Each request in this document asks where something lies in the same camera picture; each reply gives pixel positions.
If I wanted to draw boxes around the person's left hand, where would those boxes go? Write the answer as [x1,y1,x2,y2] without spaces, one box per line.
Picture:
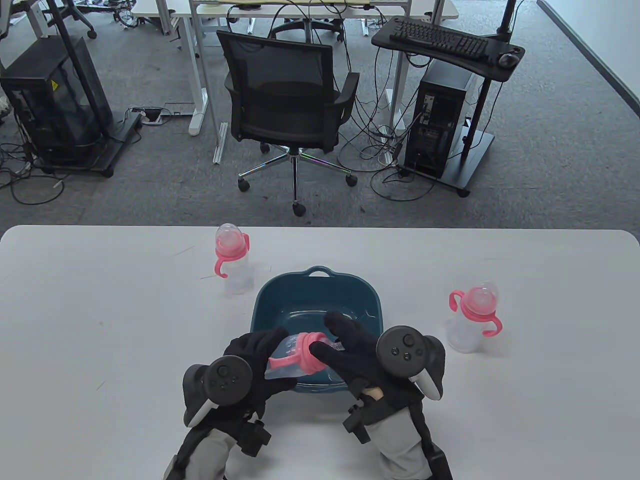
[220,327,301,418]

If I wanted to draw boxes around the person's right hand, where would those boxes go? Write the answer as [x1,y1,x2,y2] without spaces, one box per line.
[314,311,426,403]

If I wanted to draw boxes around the clear baby bottle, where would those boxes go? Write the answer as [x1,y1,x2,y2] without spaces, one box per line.
[264,330,346,383]

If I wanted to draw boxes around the baby bottle with pink handles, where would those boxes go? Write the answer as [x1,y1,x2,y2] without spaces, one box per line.
[446,281,504,354]
[214,223,255,296]

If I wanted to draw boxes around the black hand controller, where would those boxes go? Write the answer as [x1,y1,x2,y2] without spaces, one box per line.
[375,326,447,404]
[182,354,254,429]

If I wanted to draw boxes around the teal plastic basin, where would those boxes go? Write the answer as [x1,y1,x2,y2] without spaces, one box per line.
[249,265,385,397]

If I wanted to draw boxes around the white power strip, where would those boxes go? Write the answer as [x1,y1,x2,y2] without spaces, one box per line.
[376,125,401,166]
[131,106,174,125]

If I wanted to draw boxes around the black computer tower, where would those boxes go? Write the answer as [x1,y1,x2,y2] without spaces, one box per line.
[403,61,477,180]

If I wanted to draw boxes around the black rolling pole cart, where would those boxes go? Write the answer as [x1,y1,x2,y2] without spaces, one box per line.
[30,0,144,179]

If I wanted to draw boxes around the black mesh office chair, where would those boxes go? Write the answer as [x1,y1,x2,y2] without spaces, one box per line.
[216,30,361,217]

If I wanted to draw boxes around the black rolling keyboard stand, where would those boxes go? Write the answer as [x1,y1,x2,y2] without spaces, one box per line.
[371,0,527,197]

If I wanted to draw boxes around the black keyboard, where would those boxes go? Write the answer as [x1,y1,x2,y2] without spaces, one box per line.
[389,19,490,62]

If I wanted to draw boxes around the black swivel chair base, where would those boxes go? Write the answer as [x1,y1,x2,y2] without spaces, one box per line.
[270,19,346,44]
[60,0,98,41]

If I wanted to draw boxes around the black glass computer case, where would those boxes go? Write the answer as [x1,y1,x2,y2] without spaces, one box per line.
[0,36,113,162]

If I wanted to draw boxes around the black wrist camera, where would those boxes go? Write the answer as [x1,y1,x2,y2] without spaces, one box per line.
[342,404,373,445]
[235,419,272,457]

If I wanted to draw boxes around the silver metal rail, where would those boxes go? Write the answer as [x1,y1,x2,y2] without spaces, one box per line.
[213,122,230,165]

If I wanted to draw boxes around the black cable bundle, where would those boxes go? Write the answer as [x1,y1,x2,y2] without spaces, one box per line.
[0,142,66,206]
[337,65,436,202]

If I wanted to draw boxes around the white metal frame desk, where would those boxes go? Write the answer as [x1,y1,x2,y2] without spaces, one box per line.
[189,0,414,137]

